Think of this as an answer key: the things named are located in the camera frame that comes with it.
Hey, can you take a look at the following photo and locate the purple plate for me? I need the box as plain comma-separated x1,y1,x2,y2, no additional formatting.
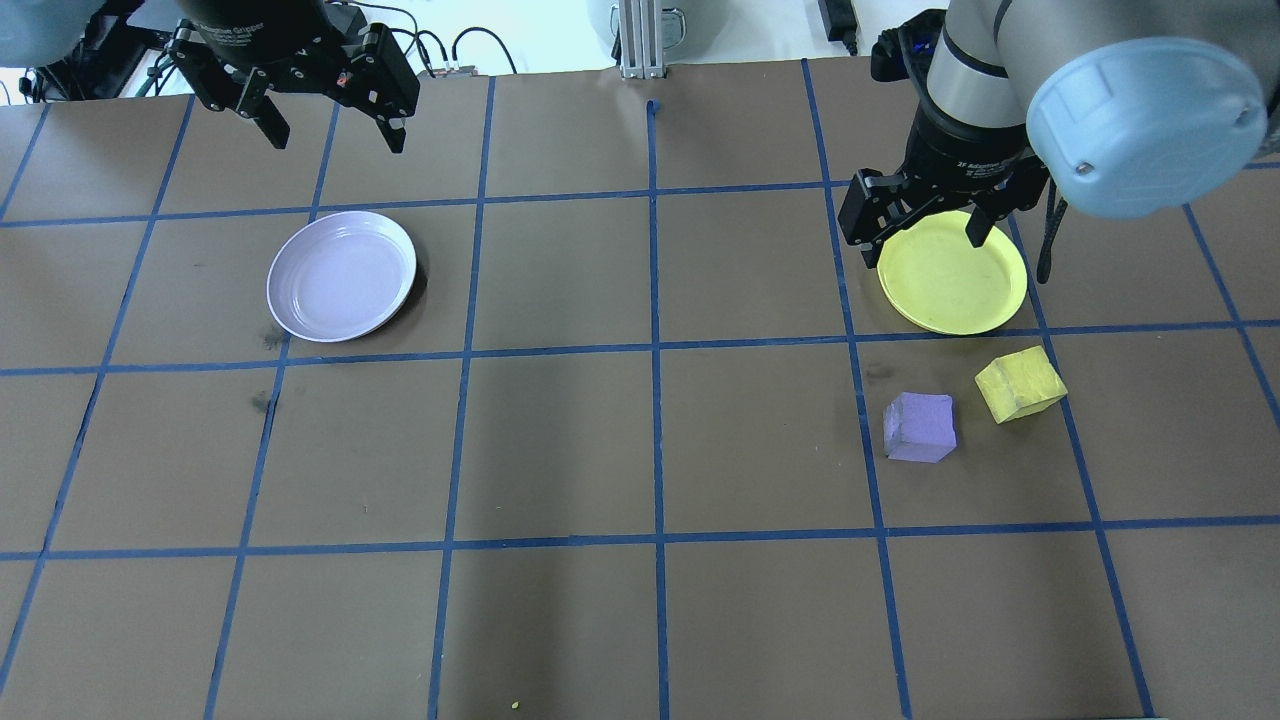
266,210,418,344

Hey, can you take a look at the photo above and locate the small black power adapter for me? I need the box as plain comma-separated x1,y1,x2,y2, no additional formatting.
818,0,861,56

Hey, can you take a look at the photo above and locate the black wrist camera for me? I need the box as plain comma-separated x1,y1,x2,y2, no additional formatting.
870,10,947,84

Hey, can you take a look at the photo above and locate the purple foam block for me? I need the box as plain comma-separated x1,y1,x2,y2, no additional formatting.
883,392,958,464

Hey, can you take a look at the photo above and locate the yellow plate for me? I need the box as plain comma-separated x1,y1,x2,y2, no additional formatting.
877,210,1029,336

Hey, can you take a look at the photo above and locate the yellow foam block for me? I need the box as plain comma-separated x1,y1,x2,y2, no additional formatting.
975,346,1068,424

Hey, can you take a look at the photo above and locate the aluminium frame post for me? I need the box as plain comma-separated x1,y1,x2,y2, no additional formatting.
618,0,668,80

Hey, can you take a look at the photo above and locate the black looped cable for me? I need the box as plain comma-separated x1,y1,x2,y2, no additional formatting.
450,26,519,77

